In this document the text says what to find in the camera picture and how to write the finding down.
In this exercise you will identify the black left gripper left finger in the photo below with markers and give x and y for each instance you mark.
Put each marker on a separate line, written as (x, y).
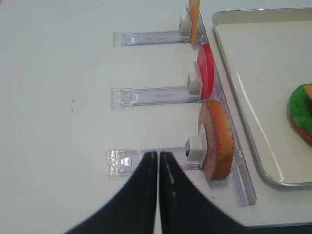
(132, 210)

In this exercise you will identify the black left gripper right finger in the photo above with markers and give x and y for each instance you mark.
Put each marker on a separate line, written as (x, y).
(184, 209)

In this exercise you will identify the clear tomato holder track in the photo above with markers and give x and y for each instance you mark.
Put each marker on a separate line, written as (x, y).
(130, 97)

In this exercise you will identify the white tomato pusher block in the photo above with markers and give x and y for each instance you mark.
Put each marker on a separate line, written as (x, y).
(194, 84)

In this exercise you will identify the upright red tomato slice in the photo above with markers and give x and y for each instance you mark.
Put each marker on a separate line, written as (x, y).
(206, 65)

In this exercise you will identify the green lettuce on burger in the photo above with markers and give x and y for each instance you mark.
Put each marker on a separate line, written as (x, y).
(301, 107)

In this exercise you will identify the orange cheese slice on burger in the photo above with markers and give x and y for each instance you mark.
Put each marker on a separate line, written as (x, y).
(309, 91)

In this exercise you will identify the clear cheese holder track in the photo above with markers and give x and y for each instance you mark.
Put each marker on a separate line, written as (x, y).
(121, 39)

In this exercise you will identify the white cheese pusher block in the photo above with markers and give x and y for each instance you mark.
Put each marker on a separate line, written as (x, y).
(185, 26)

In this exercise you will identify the upright orange cheese slice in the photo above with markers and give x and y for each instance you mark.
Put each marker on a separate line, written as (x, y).
(193, 12)

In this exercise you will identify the clear left bun holder track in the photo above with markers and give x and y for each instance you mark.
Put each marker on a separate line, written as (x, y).
(123, 162)

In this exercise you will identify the white bun pusher block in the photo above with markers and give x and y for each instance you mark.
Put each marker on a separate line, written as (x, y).
(196, 147)

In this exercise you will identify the left upright bun half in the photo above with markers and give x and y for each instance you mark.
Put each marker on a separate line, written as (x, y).
(220, 138)

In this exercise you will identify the bottom bun on burger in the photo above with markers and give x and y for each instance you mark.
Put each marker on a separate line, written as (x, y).
(302, 132)

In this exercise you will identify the silver metal tray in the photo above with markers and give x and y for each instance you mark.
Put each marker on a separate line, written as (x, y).
(267, 54)

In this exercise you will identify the clear left long rail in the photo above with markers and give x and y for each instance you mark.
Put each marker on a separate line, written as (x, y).
(239, 175)

